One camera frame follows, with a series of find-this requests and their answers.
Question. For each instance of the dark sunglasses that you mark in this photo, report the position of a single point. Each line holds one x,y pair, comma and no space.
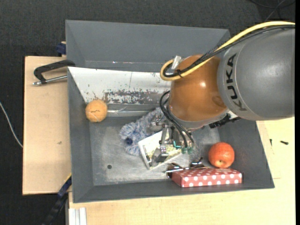
196,164

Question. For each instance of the pale wood flat board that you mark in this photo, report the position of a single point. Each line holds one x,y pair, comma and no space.
44,125

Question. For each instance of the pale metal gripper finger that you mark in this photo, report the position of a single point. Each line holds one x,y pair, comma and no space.
156,159
163,151

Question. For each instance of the white printed flat box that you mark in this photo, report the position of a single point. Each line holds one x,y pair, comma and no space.
151,144

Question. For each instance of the grey metal bin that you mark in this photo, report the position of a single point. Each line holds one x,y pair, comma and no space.
112,41

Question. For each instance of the red white-dotted box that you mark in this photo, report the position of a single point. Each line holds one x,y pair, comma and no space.
206,177

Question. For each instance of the tan orange ball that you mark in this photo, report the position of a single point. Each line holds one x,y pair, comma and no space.
96,110

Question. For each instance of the blue and white fluffy cloth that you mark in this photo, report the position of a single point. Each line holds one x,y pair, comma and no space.
134,130

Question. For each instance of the orange red fruit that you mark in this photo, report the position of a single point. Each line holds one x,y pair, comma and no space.
221,154

